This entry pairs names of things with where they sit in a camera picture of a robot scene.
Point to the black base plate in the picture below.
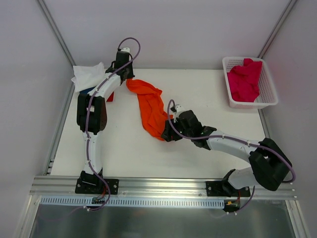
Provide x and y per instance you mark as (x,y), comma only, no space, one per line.
(225,189)
(111,186)

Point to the white folded t-shirt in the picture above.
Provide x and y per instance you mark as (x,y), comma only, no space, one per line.
(86,77)

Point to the aluminium mounting rail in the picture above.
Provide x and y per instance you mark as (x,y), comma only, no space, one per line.
(152,188)

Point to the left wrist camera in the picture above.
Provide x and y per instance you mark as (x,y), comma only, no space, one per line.
(125,49)

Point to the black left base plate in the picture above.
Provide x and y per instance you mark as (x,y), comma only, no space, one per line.
(111,186)

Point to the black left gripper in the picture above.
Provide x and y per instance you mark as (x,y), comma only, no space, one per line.
(127,74)

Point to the red folded t-shirt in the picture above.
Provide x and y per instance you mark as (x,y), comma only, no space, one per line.
(111,97)

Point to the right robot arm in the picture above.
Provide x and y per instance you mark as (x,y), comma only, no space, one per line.
(268,165)

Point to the magenta crumpled t-shirt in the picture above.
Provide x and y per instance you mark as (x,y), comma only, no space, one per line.
(244,79)

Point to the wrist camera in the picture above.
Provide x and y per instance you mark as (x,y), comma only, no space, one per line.
(125,49)
(176,111)

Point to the blue folded t-shirt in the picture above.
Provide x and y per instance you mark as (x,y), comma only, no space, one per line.
(88,90)

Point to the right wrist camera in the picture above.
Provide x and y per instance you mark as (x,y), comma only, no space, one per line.
(176,111)

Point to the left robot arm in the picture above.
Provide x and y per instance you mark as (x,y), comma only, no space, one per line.
(92,118)

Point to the white plastic basket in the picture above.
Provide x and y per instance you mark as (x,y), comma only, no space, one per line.
(268,95)

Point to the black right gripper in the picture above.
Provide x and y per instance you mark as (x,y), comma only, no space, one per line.
(170,130)

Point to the white slotted cable duct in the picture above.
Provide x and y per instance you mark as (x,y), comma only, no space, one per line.
(133,202)

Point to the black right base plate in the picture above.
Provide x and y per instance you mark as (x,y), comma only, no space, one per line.
(225,189)

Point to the orange t-shirt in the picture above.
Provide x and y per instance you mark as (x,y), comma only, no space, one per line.
(153,115)

